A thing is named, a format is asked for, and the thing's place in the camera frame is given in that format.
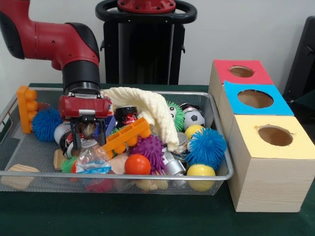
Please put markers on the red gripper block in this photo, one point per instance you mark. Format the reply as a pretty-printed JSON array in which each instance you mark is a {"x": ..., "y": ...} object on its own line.
[{"x": 84, "y": 105}]

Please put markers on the clear plastic packet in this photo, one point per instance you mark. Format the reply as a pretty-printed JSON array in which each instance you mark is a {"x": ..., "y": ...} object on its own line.
[{"x": 93, "y": 160}]

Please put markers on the orange toy building block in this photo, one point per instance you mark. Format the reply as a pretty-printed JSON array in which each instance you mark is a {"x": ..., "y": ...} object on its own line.
[
  {"x": 27, "y": 110},
  {"x": 125, "y": 137}
]

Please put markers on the cream knitted cloth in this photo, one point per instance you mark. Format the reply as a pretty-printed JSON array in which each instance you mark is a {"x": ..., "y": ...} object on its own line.
[{"x": 152, "y": 108}]

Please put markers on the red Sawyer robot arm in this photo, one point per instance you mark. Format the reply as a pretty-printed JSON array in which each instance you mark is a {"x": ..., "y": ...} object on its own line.
[{"x": 54, "y": 37}]

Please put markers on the shallow clear mesh bin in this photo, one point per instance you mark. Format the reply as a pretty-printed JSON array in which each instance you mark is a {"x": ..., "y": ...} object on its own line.
[{"x": 162, "y": 186}]

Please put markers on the wooden box with three holes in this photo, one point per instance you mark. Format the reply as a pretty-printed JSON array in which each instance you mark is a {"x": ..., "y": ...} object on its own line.
[{"x": 266, "y": 182}]

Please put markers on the small blue spiky ball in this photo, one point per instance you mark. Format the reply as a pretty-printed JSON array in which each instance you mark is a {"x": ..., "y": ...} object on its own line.
[{"x": 47, "y": 124}]

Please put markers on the orange ball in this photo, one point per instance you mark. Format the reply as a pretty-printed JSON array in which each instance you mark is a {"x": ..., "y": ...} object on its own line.
[{"x": 137, "y": 164}]

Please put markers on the purple spiky ball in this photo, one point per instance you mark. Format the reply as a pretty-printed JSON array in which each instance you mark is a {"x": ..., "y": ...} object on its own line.
[{"x": 148, "y": 151}]

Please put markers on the flat wooden block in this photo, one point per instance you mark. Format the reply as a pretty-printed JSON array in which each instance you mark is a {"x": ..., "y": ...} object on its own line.
[{"x": 19, "y": 173}]

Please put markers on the dark green table cloth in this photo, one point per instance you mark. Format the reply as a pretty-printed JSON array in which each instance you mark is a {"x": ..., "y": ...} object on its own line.
[{"x": 147, "y": 216}]

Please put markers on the small soccer ball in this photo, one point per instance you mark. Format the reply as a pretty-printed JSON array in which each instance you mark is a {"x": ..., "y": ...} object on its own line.
[{"x": 194, "y": 118}]

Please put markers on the yellow ball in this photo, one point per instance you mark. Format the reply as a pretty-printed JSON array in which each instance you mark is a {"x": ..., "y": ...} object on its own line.
[{"x": 202, "y": 172}]

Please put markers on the large blue spiky ball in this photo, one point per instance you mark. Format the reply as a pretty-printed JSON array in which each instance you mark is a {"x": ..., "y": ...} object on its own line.
[{"x": 207, "y": 147}]

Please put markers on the black chair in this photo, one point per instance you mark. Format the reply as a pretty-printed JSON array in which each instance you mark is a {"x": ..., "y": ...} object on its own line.
[{"x": 302, "y": 64}]

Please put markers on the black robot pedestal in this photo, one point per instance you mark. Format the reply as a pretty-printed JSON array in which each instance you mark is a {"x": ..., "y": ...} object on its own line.
[{"x": 147, "y": 49}]

